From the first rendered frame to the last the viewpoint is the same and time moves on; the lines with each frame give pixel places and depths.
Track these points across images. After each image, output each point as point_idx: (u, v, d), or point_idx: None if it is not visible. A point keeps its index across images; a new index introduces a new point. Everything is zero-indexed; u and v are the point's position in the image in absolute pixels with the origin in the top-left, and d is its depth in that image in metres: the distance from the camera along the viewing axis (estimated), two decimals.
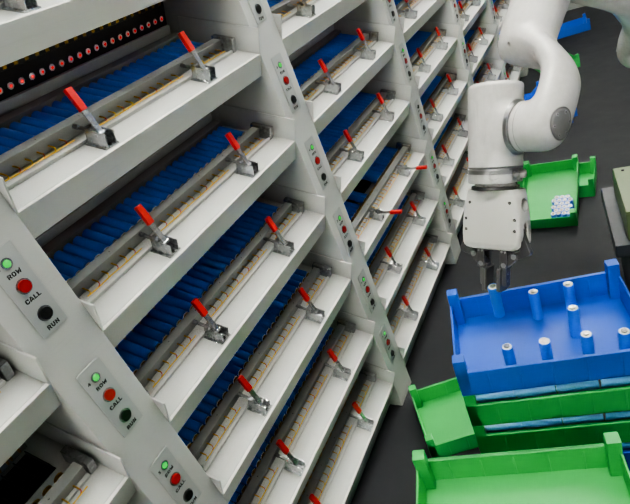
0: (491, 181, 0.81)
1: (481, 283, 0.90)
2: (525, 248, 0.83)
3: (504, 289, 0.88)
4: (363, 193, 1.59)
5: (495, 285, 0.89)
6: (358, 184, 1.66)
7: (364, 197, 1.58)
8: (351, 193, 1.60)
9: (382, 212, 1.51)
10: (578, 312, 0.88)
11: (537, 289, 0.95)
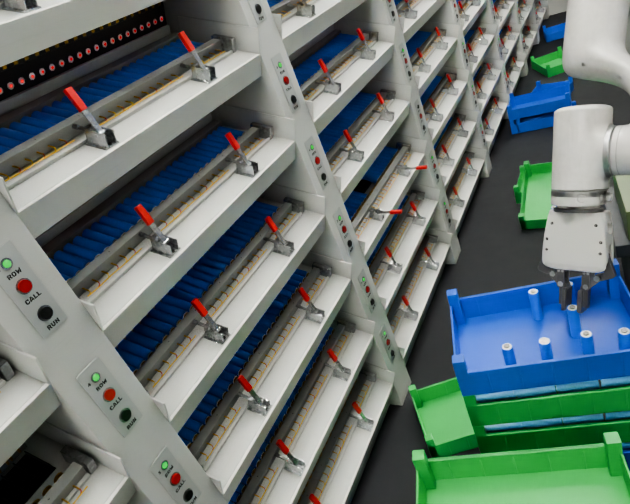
0: (578, 203, 0.82)
1: (559, 303, 0.90)
2: (609, 270, 0.84)
3: (584, 310, 0.88)
4: (363, 193, 1.59)
5: (360, 201, 1.56)
6: (358, 184, 1.66)
7: (364, 197, 1.58)
8: (351, 193, 1.60)
9: (382, 212, 1.51)
10: (578, 312, 0.88)
11: (537, 289, 0.95)
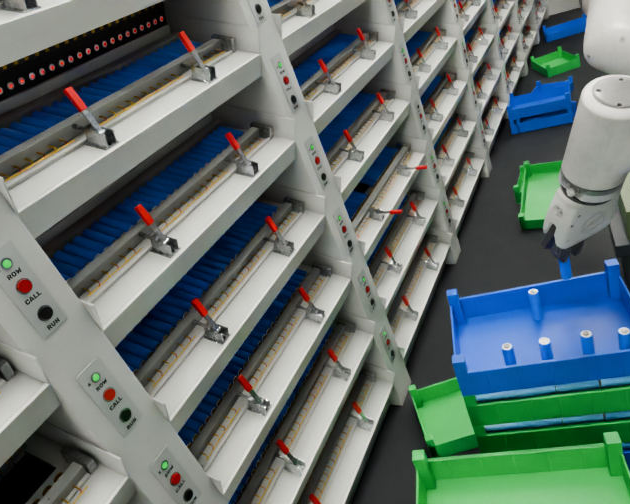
0: None
1: None
2: (544, 238, 0.84)
3: (558, 257, 0.90)
4: (363, 193, 1.59)
5: (360, 201, 1.56)
6: (358, 184, 1.66)
7: (364, 197, 1.58)
8: (351, 193, 1.60)
9: (382, 212, 1.51)
10: (374, 181, 1.65)
11: (537, 289, 0.95)
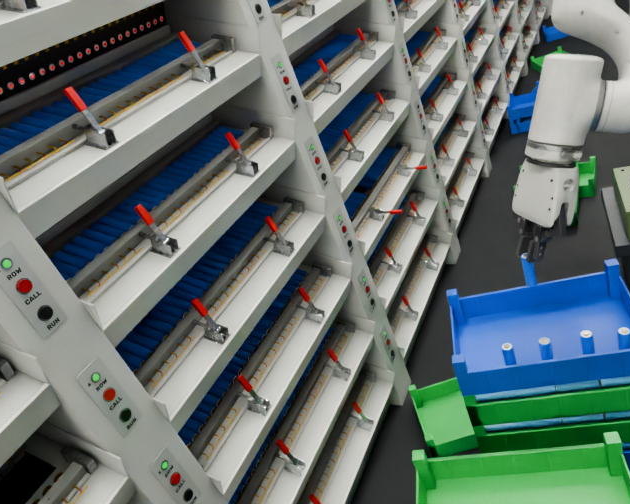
0: (537, 155, 0.83)
1: (519, 250, 0.94)
2: (558, 228, 0.84)
3: (536, 261, 0.91)
4: (363, 193, 1.59)
5: (360, 201, 1.56)
6: None
7: (364, 197, 1.58)
8: (351, 193, 1.60)
9: (382, 212, 1.51)
10: (374, 181, 1.65)
11: None
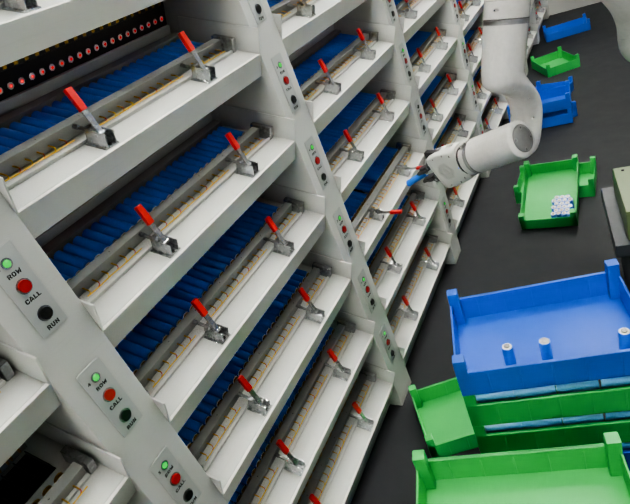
0: None
1: None
2: (430, 151, 1.34)
3: (419, 171, 1.41)
4: (363, 193, 1.59)
5: (360, 201, 1.56)
6: None
7: (364, 197, 1.58)
8: (351, 193, 1.60)
9: (382, 212, 1.51)
10: (374, 181, 1.65)
11: (371, 187, 1.61)
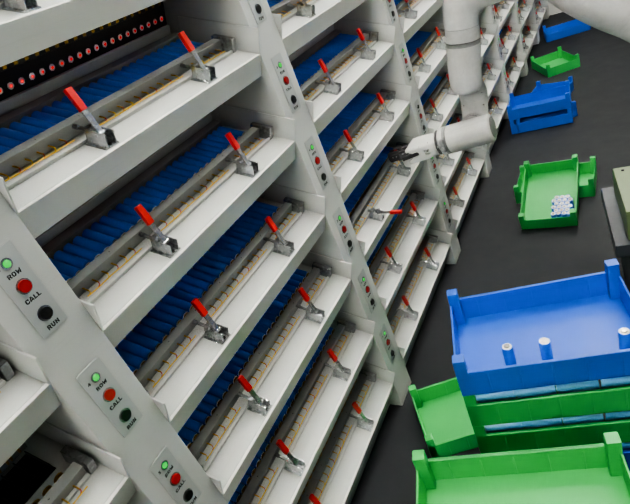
0: (438, 131, 1.56)
1: (393, 151, 1.70)
2: (405, 156, 1.61)
3: (389, 158, 1.69)
4: (358, 192, 1.59)
5: (355, 200, 1.56)
6: None
7: (359, 196, 1.59)
8: None
9: (382, 212, 1.51)
10: (369, 180, 1.66)
11: (366, 186, 1.62)
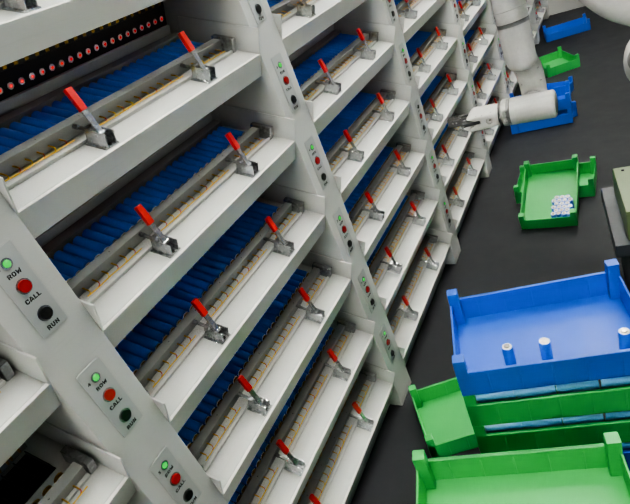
0: (502, 102, 1.64)
1: (451, 119, 1.77)
2: (466, 123, 1.70)
3: (448, 124, 1.77)
4: (358, 192, 1.59)
5: (355, 200, 1.56)
6: None
7: (359, 196, 1.59)
8: None
9: (375, 209, 1.51)
10: (369, 180, 1.66)
11: (366, 186, 1.62)
